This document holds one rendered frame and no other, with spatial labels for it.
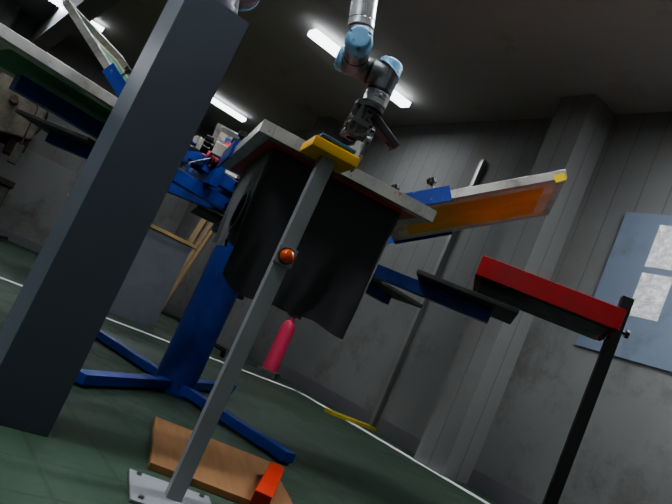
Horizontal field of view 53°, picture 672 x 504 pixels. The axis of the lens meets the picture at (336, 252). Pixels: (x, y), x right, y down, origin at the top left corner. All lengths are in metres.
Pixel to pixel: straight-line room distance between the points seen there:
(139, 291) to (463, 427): 2.93
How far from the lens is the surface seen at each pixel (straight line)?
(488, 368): 4.84
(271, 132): 1.90
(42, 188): 10.68
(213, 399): 1.69
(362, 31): 1.91
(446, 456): 4.83
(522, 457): 4.81
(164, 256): 6.01
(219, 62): 1.89
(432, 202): 2.90
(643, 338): 4.59
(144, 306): 6.03
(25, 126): 9.47
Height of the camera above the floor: 0.49
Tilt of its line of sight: 7 degrees up
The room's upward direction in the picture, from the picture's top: 24 degrees clockwise
